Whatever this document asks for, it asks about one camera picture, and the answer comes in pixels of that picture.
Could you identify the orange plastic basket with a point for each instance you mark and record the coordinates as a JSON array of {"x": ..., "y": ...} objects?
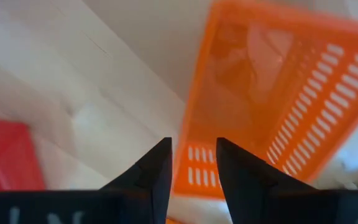
[{"x": 235, "y": 109}]

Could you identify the red plastic basket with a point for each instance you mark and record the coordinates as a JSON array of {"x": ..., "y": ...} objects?
[{"x": 5, "y": 149}]

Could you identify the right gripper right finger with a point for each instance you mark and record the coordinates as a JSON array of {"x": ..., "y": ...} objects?
[{"x": 291, "y": 208}]

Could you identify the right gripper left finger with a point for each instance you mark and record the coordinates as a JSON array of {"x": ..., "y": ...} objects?
[{"x": 73, "y": 208}]

